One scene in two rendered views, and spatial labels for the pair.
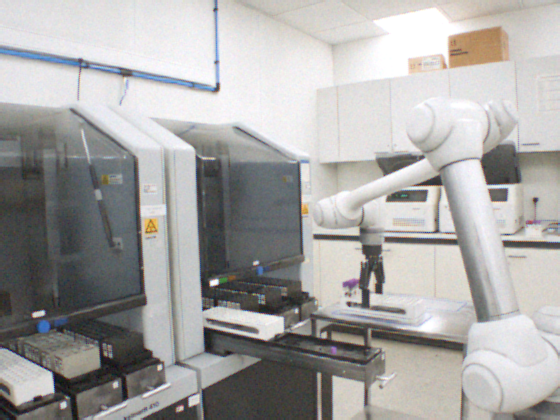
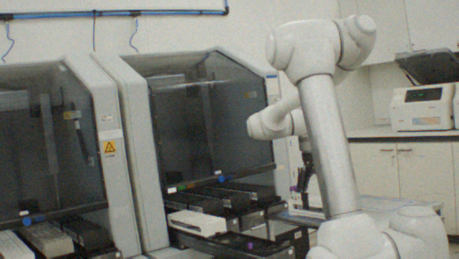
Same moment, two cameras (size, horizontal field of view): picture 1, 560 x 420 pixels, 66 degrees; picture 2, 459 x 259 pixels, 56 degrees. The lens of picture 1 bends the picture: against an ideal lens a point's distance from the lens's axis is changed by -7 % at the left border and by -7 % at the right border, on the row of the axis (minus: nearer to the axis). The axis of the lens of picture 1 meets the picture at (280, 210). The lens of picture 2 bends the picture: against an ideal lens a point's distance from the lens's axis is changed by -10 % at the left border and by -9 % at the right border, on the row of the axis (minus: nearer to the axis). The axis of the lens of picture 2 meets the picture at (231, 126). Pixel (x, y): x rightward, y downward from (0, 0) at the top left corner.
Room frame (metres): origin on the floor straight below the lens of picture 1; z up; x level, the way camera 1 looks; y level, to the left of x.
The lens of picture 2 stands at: (-0.16, -0.60, 1.31)
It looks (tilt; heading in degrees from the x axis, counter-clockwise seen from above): 3 degrees down; 18
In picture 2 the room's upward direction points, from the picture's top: 7 degrees counter-clockwise
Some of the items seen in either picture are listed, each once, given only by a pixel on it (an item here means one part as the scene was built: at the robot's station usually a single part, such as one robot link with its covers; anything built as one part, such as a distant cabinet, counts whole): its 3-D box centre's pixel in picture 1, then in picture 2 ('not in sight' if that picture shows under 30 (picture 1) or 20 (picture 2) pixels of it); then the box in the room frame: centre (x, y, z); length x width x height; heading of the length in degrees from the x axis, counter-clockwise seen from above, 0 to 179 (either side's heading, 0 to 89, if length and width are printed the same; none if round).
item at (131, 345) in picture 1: (126, 347); (95, 238); (1.28, 0.46, 0.85); 0.12 x 0.02 x 0.06; 144
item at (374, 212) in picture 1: (368, 206); (303, 116); (1.66, -0.32, 1.22); 0.13 x 0.11 x 0.16; 118
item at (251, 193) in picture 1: (211, 193); (186, 112); (1.93, 0.28, 1.28); 0.61 x 0.51 x 0.63; 144
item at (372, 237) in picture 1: (371, 236); (310, 143); (1.66, -0.33, 1.11); 0.09 x 0.09 x 0.06
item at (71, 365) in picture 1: (80, 362); (58, 247); (1.15, 0.55, 0.85); 0.12 x 0.02 x 0.06; 145
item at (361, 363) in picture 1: (284, 348); (223, 243); (1.44, 0.00, 0.78); 0.73 x 0.14 x 0.09; 54
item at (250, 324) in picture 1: (240, 323); (195, 224); (1.55, 0.15, 0.83); 0.30 x 0.10 x 0.06; 54
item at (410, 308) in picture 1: (380, 306); (321, 207); (1.64, -0.36, 0.85); 0.30 x 0.10 x 0.06; 52
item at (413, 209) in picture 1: (412, 191); (433, 88); (3.84, -1.12, 1.22); 0.62 x 0.56 x 0.64; 142
